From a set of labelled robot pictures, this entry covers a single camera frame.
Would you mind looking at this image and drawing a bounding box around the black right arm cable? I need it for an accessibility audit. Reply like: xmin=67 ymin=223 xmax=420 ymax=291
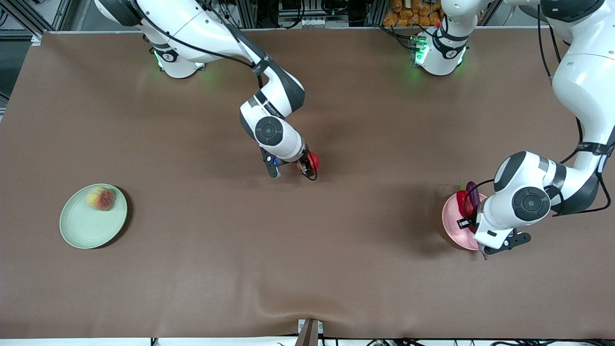
xmin=132 ymin=0 xmax=272 ymax=92

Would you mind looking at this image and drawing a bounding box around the grey metal post bracket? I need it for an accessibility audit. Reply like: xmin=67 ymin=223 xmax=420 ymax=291
xmin=295 ymin=318 xmax=324 ymax=346

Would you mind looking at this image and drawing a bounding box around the light green plate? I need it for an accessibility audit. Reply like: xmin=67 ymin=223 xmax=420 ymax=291
xmin=59 ymin=184 xmax=128 ymax=249

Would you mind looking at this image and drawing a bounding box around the grey electronics unit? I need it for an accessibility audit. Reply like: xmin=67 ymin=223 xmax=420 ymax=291
xmin=278 ymin=0 xmax=350 ymax=28

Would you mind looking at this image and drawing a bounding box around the bag of orange bread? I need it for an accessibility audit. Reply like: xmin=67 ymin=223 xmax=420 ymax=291
xmin=383 ymin=0 xmax=443 ymax=28

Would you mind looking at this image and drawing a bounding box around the yellow pink peach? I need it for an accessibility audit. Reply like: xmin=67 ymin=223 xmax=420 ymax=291
xmin=86 ymin=186 xmax=115 ymax=211

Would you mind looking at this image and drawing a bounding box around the aluminium frame profile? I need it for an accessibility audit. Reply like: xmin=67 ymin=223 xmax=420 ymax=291
xmin=0 ymin=0 xmax=92 ymax=41
xmin=239 ymin=0 xmax=258 ymax=28
xmin=365 ymin=0 xmax=386 ymax=27

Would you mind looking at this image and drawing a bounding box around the purple eggplant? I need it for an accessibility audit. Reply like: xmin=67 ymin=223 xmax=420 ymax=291
xmin=465 ymin=181 xmax=489 ymax=261

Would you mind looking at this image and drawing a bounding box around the brown table mat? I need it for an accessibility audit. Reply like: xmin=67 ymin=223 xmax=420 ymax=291
xmin=0 ymin=26 xmax=615 ymax=340

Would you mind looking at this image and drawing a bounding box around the red chili pepper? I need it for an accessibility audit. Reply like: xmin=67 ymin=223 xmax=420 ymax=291
xmin=455 ymin=179 xmax=476 ymax=219

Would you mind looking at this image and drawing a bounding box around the pink plate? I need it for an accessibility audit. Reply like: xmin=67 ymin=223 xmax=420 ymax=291
xmin=442 ymin=192 xmax=487 ymax=251

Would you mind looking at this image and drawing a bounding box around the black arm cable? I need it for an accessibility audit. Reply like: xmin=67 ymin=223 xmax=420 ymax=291
xmin=132 ymin=0 xmax=272 ymax=92
xmin=464 ymin=0 xmax=615 ymax=222

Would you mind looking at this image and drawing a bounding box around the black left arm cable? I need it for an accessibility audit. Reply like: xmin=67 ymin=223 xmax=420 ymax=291
xmin=464 ymin=0 xmax=615 ymax=222

